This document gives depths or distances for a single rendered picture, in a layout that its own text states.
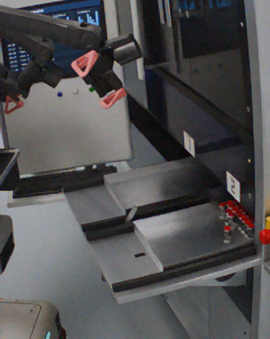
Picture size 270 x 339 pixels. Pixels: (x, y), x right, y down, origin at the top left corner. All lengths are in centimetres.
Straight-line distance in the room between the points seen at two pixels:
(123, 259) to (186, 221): 25
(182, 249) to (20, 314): 104
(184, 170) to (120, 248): 51
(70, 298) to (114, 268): 143
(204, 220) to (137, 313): 116
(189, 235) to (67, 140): 81
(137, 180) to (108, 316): 98
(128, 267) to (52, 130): 88
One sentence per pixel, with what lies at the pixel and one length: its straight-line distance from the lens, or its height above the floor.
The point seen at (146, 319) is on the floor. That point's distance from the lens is 292.
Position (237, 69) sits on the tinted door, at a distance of 161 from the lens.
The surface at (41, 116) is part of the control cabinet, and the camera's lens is 242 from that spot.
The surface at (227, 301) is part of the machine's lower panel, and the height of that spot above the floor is 57.
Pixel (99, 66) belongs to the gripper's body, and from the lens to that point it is 153.
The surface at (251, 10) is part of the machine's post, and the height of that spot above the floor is 155.
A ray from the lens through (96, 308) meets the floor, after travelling 304.
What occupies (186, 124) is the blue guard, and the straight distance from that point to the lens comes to 204.
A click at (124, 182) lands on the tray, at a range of 216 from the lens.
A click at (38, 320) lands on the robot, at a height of 28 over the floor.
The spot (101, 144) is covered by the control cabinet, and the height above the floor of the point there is 89.
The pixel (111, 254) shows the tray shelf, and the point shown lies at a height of 88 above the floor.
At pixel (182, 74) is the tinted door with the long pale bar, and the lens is 201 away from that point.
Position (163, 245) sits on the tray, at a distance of 179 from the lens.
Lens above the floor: 182
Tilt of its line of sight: 24 degrees down
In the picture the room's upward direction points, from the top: 6 degrees counter-clockwise
